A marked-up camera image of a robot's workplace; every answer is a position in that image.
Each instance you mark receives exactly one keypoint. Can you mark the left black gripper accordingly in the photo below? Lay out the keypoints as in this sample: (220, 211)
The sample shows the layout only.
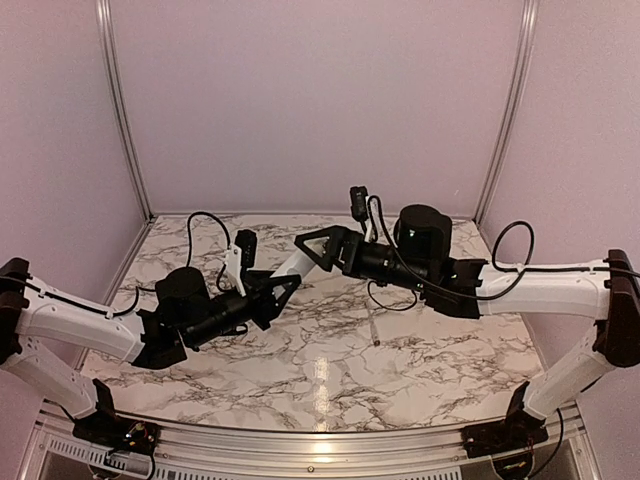
(260, 288)

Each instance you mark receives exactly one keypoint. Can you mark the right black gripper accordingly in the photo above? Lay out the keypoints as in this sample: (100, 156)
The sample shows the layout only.
(340, 238)

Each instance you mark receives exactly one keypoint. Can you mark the white remote control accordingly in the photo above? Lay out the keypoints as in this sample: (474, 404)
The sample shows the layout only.
(299, 263)

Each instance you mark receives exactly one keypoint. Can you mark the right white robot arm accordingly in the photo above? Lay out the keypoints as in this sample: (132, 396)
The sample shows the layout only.
(416, 257)

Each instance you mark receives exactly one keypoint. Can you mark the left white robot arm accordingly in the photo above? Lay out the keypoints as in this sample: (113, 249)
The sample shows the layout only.
(185, 318)

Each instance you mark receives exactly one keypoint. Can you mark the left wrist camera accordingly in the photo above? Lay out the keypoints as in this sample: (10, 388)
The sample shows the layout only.
(240, 257)

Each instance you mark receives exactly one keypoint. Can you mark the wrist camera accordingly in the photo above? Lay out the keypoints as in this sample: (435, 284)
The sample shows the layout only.
(240, 257)
(361, 212)

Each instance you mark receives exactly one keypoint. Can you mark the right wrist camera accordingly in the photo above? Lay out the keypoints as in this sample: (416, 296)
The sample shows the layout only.
(361, 212)

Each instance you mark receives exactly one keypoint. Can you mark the front aluminium rail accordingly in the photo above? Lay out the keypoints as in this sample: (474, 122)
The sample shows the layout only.
(187, 451)

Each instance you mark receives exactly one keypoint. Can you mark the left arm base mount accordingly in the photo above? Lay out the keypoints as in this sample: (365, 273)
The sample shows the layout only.
(105, 427)

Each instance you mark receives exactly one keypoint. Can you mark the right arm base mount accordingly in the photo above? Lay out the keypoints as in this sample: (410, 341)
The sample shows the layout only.
(517, 430)

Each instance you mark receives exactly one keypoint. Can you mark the right aluminium frame post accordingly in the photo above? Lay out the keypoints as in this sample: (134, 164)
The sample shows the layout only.
(515, 93)

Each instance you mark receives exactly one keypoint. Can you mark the aluminium frame post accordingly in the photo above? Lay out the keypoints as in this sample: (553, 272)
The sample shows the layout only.
(515, 93)
(113, 75)

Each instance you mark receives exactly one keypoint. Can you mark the left aluminium frame post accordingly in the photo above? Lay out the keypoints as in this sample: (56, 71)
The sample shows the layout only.
(113, 75)

